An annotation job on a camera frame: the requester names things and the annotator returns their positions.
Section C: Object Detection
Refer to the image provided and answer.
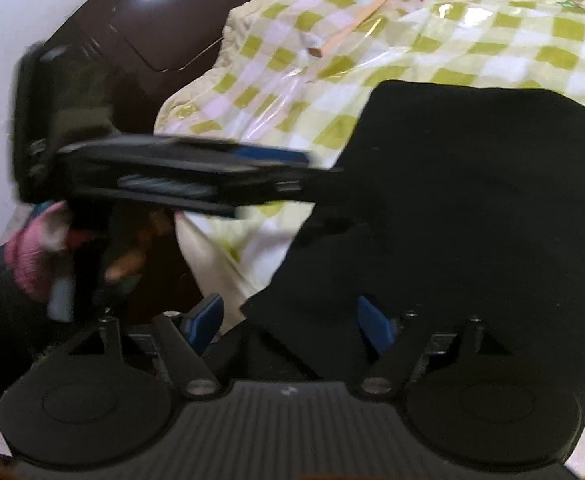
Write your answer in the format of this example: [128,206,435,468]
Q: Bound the person's left hand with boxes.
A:
[3,203,76,303]

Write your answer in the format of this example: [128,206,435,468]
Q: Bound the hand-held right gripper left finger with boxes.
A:
[65,293,224,401]

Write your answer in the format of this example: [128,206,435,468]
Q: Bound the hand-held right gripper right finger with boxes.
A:
[357,295,511,402]

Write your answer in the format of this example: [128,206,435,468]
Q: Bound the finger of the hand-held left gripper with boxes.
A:
[57,134,312,170]
[70,162,344,221]

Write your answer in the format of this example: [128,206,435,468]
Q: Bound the person's left forearm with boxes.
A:
[0,255,73,401]

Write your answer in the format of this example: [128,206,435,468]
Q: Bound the dark wooden headboard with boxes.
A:
[40,0,336,171]

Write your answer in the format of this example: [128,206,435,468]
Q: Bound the long wooden stick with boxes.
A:
[307,0,409,58]

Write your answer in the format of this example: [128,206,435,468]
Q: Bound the black pants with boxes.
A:
[240,79,585,396]

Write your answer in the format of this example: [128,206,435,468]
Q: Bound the checked printed bedspread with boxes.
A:
[153,0,585,478]

